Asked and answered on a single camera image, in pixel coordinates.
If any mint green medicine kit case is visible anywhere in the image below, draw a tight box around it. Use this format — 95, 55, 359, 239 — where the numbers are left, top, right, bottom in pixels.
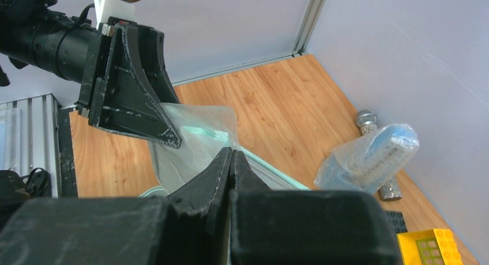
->
140, 126, 307, 197

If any glitter silver microphone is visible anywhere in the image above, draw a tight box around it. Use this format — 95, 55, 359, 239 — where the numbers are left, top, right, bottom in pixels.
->
355, 109, 403, 202

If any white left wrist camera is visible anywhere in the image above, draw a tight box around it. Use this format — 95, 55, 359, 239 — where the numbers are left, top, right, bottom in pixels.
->
93, 0, 141, 25

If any dark grey brick baseplate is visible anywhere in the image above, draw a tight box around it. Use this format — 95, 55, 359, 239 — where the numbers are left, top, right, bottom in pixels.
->
385, 210, 408, 234

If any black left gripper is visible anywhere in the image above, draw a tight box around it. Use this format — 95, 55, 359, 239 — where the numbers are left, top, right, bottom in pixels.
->
1, 0, 182, 149

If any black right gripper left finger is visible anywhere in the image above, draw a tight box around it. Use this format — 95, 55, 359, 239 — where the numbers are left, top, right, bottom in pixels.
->
1, 147, 232, 264

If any yellow toy window brick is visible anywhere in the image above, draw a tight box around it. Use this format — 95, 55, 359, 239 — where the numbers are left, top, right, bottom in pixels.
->
396, 229, 463, 265

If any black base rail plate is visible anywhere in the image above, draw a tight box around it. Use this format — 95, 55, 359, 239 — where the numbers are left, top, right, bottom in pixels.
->
57, 107, 78, 198

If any white gauze packet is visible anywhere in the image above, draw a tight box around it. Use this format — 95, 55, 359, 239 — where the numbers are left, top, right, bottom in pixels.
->
148, 103, 239, 196

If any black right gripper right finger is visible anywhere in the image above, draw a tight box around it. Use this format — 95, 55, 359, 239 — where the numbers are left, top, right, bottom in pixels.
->
230, 151, 401, 264

